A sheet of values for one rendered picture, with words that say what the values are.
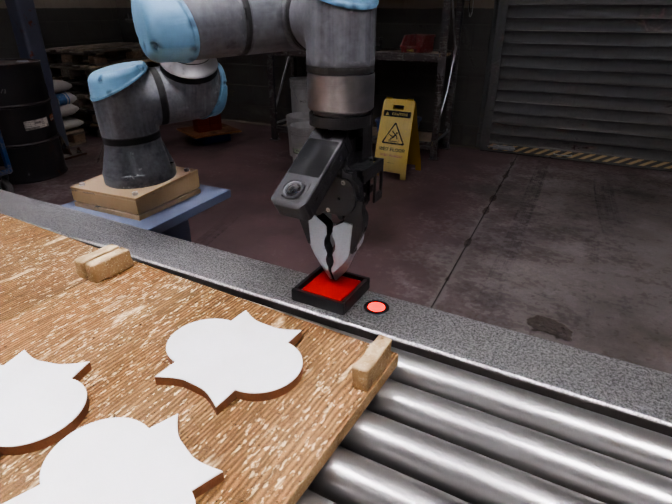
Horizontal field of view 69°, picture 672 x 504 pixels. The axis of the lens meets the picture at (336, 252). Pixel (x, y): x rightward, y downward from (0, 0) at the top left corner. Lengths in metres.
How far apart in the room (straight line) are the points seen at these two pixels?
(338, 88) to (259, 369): 0.30
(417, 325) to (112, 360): 0.34
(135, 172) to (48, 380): 0.65
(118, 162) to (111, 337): 0.58
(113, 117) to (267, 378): 0.73
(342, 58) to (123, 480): 0.42
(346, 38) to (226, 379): 0.35
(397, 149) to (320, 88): 3.50
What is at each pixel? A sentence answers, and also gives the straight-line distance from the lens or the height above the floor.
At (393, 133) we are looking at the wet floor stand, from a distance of 4.05.
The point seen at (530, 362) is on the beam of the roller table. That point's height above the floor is 0.92.
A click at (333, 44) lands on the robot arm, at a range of 0.53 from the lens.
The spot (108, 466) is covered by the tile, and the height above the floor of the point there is 0.95.
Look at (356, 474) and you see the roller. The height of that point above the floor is 0.92.
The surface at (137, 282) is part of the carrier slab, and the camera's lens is 0.68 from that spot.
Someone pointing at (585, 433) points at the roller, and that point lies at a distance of 0.52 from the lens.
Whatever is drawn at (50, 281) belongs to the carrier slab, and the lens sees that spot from 0.74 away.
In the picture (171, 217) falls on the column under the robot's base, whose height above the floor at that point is 0.87.
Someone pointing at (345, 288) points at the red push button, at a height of 0.93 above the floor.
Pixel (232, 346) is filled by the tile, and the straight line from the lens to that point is 0.51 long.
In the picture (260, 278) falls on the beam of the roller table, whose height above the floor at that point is 0.92.
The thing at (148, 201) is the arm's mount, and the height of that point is 0.90.
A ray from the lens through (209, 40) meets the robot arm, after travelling 0.58.
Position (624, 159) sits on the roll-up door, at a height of 0.06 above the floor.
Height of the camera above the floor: 1.25
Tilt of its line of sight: 27 degrees down
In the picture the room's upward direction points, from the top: straight up
